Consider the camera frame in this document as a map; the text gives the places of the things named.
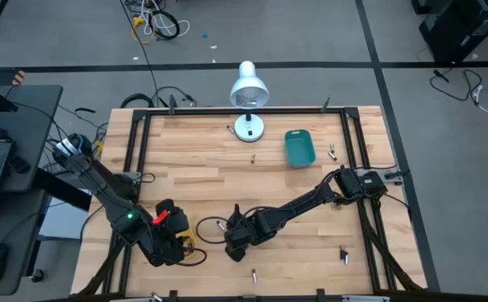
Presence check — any yellow plastic bin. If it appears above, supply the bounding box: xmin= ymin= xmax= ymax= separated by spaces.
xmin=175 ymin=228 xmax=198 ymax=258

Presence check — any teal plastic bin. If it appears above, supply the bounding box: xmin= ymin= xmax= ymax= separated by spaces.
xmin=284 ymin=128 xmax=317 ymax=169

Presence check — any white desk lamp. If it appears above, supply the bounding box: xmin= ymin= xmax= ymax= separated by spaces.
xmin=229 ymin=60 xmax=271 ymax=143

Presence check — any dark grey side desk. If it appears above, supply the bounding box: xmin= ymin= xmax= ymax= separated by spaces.
xmin=0 ymin=83 xmax=65 ymax=297

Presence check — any black computer tower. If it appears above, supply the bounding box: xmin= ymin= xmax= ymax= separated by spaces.
xmin=410 ymin=0 xmax=488 ymax=65

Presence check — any red cable clip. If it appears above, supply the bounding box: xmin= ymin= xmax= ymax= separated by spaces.
xmin=152 ymin=210 xmax=171 ymax=226

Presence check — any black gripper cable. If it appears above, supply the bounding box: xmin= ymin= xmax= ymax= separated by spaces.
xmin=195 ymin=215 xmax=231 ymax=246
xmin=175 ymin=246 xmax=209 ymax=268

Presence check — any black cable bundle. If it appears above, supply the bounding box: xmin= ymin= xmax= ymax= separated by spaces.
xmin=119 ymin=85 xmax=198 ymax=111

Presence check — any long black floor cable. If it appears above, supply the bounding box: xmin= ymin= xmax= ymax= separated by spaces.
xmin=119 ymin=0 xmax=161 ymax=108

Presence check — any black coiled floor cable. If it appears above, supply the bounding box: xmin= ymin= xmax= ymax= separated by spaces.
xmin=148 ymin=8 xmax=182 ymax=42

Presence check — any yellow floor cable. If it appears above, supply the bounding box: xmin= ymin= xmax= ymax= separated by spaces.
xmin=130 ymin=14 xmax=158 ymax=45

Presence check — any black floor cable with plug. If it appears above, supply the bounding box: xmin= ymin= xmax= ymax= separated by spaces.
xmin=428 ymin=67 xmax=485 ymax=102

